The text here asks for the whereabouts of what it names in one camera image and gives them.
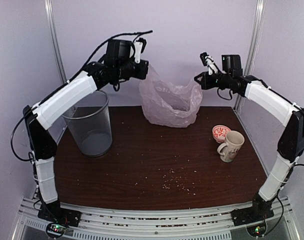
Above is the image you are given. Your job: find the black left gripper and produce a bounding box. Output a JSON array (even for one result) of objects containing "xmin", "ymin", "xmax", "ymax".
[{"xmin": 115, "ymin": 58, "xmax": 150, "ymax": 80}]

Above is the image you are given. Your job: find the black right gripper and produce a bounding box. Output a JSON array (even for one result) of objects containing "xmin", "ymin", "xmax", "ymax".
[{"xmin": 194, "ymin": 69, "xmax": 232, "ymax": 89}]

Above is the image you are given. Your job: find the pink plastic trash bag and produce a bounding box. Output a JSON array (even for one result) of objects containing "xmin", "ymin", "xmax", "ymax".
[{"xmin": 138, "ymin": 64, "xmax": 203, "ymax": 128}]

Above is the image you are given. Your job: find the grey mesh trash bin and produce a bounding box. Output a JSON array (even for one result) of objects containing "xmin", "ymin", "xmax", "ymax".
[{"xmin": 62, "ymin": 90, "xmax": 113, "ymax": 158}]

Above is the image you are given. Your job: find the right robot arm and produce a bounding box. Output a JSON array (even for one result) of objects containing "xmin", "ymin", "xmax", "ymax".
[{"xmin": 194, "ymin": 52, "xmax": 304, "ymax": 226}]

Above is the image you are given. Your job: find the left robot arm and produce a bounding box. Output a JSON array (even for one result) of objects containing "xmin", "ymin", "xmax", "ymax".
[{"xmin": 24, "ymin": 59, "xmax": 149, "ymax": 222}]

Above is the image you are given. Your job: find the red patterned bowl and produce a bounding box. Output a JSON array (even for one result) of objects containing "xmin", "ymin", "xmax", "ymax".
[{"xmin": 212, "ymin": 124, "xmax": 231, "ymax": 144}]

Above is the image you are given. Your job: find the cream patterned mug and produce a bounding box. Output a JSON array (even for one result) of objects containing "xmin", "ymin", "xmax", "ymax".
[{"xmin": 217, "ymin": 130, "xmax": 245, "ymax": 163}]

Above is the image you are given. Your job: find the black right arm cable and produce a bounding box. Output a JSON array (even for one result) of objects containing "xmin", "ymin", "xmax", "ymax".
[{"xmin": 216, "ymin": 87, "xmax": 234, "ymax": 101}]

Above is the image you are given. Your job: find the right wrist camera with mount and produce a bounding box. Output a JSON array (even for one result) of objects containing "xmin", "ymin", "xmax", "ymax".
[{"xmin": 200, "ymin": 52, "xmax": 221, "ymax": 75}]

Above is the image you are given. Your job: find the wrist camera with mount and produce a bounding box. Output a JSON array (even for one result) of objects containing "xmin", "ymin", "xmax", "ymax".
[
  {"xmin": 200, "ymin": 52, "xmax": 221, "ymax": 75},
  {"xmin": 133, "ymin": 37, "xmax": 147, "ymax": 64}
]

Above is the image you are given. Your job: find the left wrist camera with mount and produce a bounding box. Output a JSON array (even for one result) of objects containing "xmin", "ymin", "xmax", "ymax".
[{"xmin": 133, "ymin": 37, "xmax": 147, "ymax": 64}]

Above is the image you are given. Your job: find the black braided left cable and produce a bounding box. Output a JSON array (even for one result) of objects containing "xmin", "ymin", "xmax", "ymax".
[{"xmin": 64, "ymin": 29, "xmax": 154, "ymax": 86}]

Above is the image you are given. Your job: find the right aluminium corner post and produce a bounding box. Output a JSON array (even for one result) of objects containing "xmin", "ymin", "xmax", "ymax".
[{"xmin": 233, "ymin": 0, "xmax": 265, "ymax": 113}]

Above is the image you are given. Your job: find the aluminium corner post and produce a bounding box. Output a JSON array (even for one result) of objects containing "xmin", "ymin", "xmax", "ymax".
[
  {"xmin": 233, "ymin": 0, "xmax": 265, "ymax": 113},
  {"xmin": 44, "ymin": 0, "xmax": 67, "ymax": 83}
]

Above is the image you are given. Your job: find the left aluminium corner post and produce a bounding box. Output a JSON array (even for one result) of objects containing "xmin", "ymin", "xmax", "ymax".
[{"xmin": 44, "ymin": 0, "xmax": 67, "ymax": 83}]

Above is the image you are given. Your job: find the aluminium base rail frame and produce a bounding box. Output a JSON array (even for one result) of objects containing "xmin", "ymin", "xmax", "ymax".
[{"xmin": 13, "ymin": 197, "xmax": 300, "ymax": 240}]

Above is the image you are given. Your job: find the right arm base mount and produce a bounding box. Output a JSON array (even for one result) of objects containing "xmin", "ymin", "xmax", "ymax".
[{"xmin": 230, "ymin": 207, "xmax": 274, "ymax": 238}]

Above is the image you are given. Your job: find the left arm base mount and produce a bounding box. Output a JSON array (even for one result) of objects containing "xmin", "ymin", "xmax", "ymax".
[{"xmin": 37, "ymin": 207, "xmax": 82, "ymax": 239}]

